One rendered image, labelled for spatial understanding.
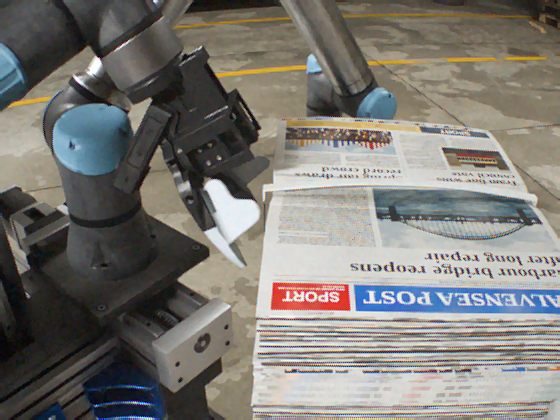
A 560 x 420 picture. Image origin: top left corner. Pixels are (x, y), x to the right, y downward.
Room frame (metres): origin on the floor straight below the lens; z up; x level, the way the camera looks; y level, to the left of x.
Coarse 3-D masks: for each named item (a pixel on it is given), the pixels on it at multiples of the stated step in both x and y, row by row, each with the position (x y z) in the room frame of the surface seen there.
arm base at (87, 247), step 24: (72, 216) 0.66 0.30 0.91; (120, 216) 0.66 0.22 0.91; (144, 216) 0.71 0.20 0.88; (72, 240) 0.66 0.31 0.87; (96, 240) 0.64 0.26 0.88; (120, 240) 0.65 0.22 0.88; (144, 240) 0.67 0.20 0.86; (72, 264) 0.65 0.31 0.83; (96, 264) 0.63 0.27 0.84; (120, 264) 0.64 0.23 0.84; (144, 264) 0.66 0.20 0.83
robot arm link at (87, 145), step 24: (72, 120) 0.70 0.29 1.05; (96, 120) 0.70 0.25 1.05; (120, 120) 0.71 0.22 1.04; (72, 144) 0.66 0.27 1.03; (96, 144) 0.65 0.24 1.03; (120, 144) 0.67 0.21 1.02; (72, 168) 0.64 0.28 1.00; (96, 168) 0.65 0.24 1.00; (72, 192) 0.65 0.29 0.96; (96, 192) 0.65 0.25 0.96; (96, 216) 0.64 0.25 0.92
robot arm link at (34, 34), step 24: (24, 0) 0.46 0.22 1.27; (48, 0) 0.46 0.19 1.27; (0, 24) 0.43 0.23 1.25; (24, 24) 0.44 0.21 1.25; (48, 24) 0.45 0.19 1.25; (72, 24) 0.46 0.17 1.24; (0, 48) 0.42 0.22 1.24; (24, 48) 0.43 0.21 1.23; (48, 48) 0.44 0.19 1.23; (72, 48) 0.46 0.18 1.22; (0, 72) 0.41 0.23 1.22; (24, 72) 0.42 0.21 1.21; (48, 72) 0.45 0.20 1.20; (0, 96) 0.41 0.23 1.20; (24, 96) 0.44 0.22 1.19
